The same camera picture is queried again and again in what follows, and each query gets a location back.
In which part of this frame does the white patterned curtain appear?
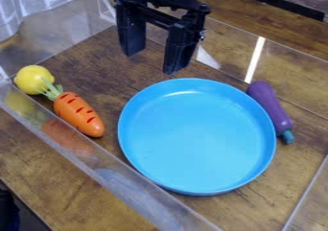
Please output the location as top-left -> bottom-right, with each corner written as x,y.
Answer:
0,0 -> 119,43

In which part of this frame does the clear acrylic barrier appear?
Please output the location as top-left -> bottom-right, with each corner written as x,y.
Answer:
0,0 -> 328,231

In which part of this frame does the orange toy carrot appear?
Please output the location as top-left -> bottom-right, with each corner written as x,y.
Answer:
38,78 -> 104,138

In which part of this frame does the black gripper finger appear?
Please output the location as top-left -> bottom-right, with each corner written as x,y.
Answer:
116,1 -> 145,57
163,12 -> 204,75

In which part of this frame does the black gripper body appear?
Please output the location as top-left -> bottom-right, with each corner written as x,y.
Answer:
115,0 -> 210,31

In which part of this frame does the blue round plate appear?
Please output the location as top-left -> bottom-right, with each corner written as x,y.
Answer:
117,79 -> 277,196

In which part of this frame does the yellow toy lemon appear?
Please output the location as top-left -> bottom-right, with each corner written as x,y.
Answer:
14,65 -> 54,95

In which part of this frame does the purple toy eggplant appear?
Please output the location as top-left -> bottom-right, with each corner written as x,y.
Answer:
246,81 -> 294,144

